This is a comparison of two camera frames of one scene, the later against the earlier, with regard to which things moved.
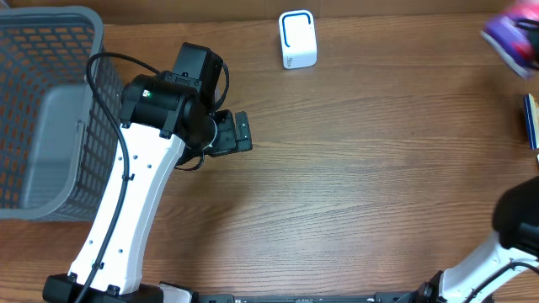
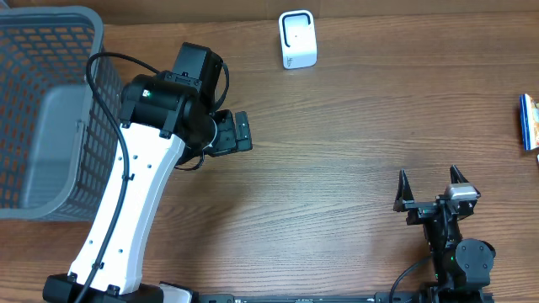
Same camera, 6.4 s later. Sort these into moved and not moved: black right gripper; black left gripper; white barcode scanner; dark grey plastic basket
Moved: black right gripper
Not moved: dark grey plastic basket; black left gripper; white barcode scanner
